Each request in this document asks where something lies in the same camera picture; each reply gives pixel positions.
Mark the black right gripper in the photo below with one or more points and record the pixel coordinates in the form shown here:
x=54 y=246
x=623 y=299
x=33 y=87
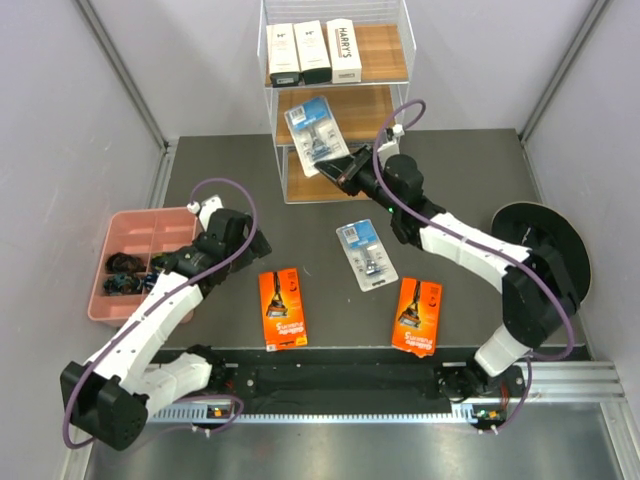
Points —
x=346 y=171

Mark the white Harry's logo box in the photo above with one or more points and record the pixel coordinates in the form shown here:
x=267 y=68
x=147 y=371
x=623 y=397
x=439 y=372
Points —
x=344 y=52

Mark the blue Gillette blister pack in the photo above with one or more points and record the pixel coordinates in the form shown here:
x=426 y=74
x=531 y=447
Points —
x=366 y=255
x=316 y=134

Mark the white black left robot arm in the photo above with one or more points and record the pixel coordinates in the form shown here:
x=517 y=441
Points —
x=113 y=394

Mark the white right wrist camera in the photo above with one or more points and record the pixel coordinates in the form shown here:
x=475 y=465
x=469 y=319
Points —
x=390 y=143

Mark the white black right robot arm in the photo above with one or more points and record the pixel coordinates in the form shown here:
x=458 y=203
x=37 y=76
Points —
x=533 y=257

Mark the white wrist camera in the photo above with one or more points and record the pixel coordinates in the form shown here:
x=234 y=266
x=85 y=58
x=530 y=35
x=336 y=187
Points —
x=390 y=143
x=207 y=207

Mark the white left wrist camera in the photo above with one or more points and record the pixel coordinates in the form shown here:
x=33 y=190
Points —
x=207 y=207

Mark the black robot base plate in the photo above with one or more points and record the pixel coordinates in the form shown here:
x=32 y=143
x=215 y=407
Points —
x=448 y=375

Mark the white wire wooden shelf unit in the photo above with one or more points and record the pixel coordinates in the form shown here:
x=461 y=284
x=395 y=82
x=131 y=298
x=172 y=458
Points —
x=387 y=51

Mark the pink compartment tray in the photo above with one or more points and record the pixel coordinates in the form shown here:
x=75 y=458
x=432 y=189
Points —
x=135 y=245

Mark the orange gillette fusion box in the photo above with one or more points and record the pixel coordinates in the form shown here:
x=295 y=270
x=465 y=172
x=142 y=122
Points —
x=417 y=317
x=283 y=319

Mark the black and beige bucket hat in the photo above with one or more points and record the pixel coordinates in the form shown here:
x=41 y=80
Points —
x=534 y=225

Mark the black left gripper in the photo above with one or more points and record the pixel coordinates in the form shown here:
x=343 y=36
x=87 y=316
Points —
x=257 y=249

